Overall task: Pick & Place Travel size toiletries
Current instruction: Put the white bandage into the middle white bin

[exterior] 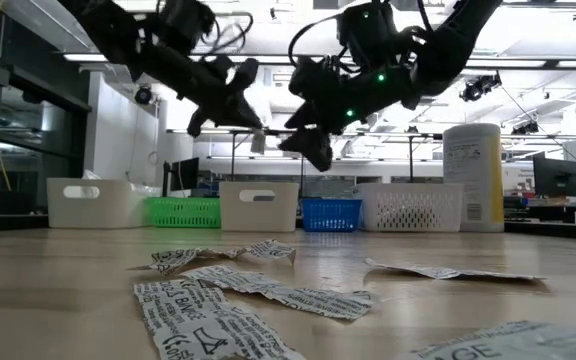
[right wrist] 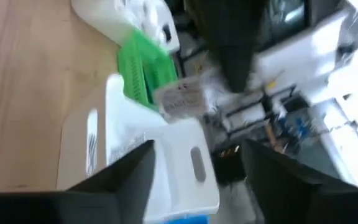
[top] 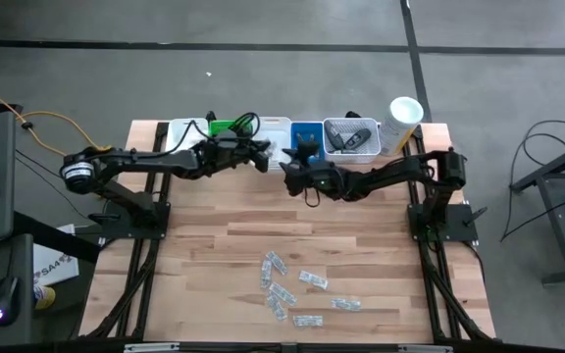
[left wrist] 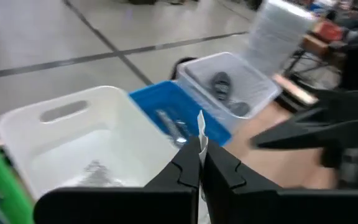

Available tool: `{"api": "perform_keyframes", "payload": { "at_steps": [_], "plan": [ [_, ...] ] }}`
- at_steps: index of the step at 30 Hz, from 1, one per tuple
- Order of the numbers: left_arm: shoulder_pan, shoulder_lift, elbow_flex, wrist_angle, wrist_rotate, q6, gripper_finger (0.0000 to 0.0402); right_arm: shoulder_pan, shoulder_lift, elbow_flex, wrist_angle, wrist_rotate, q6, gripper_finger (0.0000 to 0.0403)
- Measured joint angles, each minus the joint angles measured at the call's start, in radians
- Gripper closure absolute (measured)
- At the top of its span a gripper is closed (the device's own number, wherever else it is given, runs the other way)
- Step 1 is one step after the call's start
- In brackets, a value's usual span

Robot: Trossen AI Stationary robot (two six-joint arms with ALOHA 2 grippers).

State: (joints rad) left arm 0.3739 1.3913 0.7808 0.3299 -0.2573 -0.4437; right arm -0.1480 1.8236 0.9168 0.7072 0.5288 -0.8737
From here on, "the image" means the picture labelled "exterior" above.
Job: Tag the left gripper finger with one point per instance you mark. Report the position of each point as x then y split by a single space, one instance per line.
230 121
243 111

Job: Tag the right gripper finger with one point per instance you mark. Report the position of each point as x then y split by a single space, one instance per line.
313 147
305 116

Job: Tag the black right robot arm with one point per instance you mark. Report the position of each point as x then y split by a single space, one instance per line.
458 35

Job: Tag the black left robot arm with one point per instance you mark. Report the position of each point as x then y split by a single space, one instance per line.
108 25

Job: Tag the blue mesh basket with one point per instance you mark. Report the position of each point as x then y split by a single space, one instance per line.
330 215

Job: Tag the black computer monitor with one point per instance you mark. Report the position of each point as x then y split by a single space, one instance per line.
556 176
185 175

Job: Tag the green mesh basket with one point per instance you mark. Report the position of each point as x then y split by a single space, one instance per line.
183 212

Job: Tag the white perforated basket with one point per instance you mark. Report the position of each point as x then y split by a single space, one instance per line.
408 207

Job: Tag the black ceiling fixture cluster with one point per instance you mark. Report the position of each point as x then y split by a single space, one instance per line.
480 87

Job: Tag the white wipes canister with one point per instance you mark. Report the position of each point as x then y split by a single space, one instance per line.
473 175

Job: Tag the small black ceiling fixture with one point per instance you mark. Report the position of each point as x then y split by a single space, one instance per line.
525 129

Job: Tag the dark cluttered background desk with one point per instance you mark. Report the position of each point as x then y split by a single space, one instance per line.
553 212

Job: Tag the black frame background table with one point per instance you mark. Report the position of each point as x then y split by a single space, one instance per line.
268 170

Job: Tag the black ceiling-mounted camera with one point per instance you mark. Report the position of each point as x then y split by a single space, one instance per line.
143 95

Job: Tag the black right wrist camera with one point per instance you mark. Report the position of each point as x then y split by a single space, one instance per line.
368 32

